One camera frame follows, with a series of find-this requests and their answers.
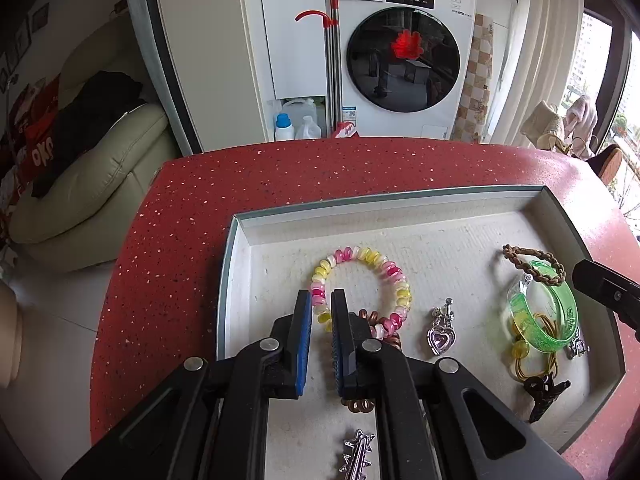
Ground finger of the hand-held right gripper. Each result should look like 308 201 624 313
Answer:
572 258 640 332

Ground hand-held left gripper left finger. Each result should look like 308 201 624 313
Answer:
62 289 315 480

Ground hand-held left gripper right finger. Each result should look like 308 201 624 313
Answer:
330 289 586 480

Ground green translucent bangle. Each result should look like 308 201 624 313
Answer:
507 259 580 352

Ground brown spiral hair tie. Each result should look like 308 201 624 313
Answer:
342 310 404 415

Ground small silver charm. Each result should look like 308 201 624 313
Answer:
566 327 591 361

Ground tan braided bracelet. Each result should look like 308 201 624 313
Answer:
501 244 567 287

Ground pink yellow bead bracelet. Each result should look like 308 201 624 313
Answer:
310 245 413 341

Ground purple heart pendant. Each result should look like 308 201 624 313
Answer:
426 298 457 360

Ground silver spiked hair clip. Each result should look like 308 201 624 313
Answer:
339 428 376 477

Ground yellow sunflower hair tie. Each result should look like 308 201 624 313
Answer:
508 312 561 379

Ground black hair clip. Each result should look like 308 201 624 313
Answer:
522 375 572 424

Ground grey shallow box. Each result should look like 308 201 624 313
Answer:
216 185 629 480

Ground brown chair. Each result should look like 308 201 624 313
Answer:
585 143 624 187

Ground white cloth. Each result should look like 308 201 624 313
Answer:
562 93 599 157

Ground beige bag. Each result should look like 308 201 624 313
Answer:
519 100 566 152

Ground clear plastic bottle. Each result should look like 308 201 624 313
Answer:
295 116 322 140

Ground white bottle blue cap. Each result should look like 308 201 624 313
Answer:
273 113 296 142

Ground clear plastic jug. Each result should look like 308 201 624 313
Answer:
281 97 318 133

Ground checkered tiled column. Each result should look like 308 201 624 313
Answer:
449 12 494 144

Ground cream leather sofa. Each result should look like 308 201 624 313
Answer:
7 19 179 274

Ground white curtain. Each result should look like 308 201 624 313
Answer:
492 0 586 149

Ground white washing machine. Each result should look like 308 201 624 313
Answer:
329 0 479 142

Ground white cabinet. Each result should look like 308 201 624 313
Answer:
150 0 332 155

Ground black clothes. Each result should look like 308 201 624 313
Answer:
31 70 146 199

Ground red printed cushion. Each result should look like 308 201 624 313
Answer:
9 76 65 183

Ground red handled mop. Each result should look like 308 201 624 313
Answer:
294 0 342 137

